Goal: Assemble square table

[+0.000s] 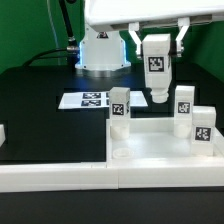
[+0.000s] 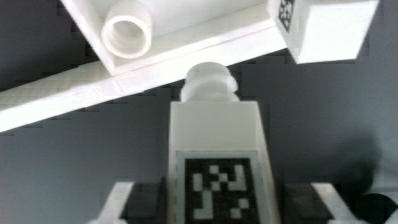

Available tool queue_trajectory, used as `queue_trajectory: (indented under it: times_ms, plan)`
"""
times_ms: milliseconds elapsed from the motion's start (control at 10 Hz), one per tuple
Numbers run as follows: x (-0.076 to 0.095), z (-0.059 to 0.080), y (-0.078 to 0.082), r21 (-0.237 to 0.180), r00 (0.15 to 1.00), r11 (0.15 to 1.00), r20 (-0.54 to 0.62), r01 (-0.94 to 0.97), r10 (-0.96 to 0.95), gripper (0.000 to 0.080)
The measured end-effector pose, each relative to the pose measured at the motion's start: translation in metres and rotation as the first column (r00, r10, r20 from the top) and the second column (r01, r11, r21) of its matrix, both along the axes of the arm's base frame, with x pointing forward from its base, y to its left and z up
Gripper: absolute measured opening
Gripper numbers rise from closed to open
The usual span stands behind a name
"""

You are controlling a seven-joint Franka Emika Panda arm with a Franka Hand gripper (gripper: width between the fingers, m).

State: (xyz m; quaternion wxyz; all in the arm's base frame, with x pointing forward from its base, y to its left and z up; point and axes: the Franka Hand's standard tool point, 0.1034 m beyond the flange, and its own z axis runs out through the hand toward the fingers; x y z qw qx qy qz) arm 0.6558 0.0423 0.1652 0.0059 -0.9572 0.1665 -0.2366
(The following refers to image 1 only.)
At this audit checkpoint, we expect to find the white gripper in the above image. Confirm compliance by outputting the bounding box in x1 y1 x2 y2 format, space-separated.
84 0 224 59

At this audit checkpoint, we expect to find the white square tabletop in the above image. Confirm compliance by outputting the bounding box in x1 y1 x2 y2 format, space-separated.
106 117 224 162

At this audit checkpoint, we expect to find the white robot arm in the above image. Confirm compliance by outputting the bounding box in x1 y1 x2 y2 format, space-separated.
80 0 224 71

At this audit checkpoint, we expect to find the paper sheet with markers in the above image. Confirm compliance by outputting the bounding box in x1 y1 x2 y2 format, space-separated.
59 91 147 110

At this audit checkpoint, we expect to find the white front fence bar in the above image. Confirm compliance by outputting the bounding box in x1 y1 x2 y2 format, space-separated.
0 158 224 193

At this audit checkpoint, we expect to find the white left fence piece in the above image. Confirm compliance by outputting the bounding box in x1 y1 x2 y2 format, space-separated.
0 124 6 147

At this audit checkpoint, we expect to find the black cable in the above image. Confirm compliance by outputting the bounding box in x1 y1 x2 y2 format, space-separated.
21 0 81 68

